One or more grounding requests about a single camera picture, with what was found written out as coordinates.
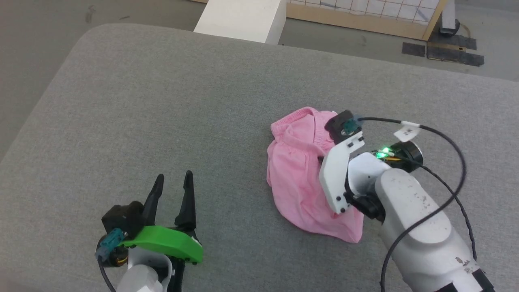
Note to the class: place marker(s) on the large black floor tape patch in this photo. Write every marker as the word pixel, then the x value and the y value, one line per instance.
pixel 454 50

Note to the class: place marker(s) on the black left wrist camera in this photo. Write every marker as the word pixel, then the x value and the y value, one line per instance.
pixel 121 219

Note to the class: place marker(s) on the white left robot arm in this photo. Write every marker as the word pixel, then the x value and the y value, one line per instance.
pixel 142 275

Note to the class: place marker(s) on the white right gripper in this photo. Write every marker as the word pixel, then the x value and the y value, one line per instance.
pixel 334 178

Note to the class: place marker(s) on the black stand foot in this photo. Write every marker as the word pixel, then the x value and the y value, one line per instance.
pixel 449 20

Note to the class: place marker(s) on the pink garment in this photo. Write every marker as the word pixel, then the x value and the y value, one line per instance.
pixel 294 170

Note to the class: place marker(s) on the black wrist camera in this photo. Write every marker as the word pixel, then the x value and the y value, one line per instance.
pixel 342 125
pixel 121 219

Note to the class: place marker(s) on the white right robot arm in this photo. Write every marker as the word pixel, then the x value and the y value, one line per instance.
pixel 417 227

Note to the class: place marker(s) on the lemon print partition screen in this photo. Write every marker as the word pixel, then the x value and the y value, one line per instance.
pixel 365 16

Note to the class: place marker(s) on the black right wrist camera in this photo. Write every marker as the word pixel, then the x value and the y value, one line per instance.
pixel 342 125

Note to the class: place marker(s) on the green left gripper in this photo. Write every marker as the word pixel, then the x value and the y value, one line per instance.
pixel 166 241

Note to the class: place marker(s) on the white box pedestal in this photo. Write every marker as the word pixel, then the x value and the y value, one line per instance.
pixel 239 18

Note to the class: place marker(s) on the small black floor tape patch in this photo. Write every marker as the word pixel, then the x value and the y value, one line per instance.
pixel 413 49

